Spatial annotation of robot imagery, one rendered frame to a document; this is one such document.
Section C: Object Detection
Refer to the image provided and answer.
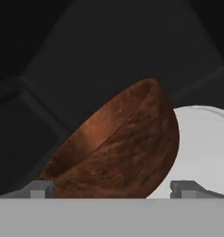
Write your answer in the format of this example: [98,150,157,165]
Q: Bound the white round microwave plate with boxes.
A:
[145,105,224,199]

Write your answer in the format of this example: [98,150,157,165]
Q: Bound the black microwave oven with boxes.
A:
[0,0,224,198]

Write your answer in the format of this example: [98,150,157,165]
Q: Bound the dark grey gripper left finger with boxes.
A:
[0,180,57,199]

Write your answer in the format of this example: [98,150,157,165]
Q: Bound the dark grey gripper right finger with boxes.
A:
[169,180,224,199]

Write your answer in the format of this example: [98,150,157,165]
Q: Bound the brown wooden bowl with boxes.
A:
[38,77,180,199]

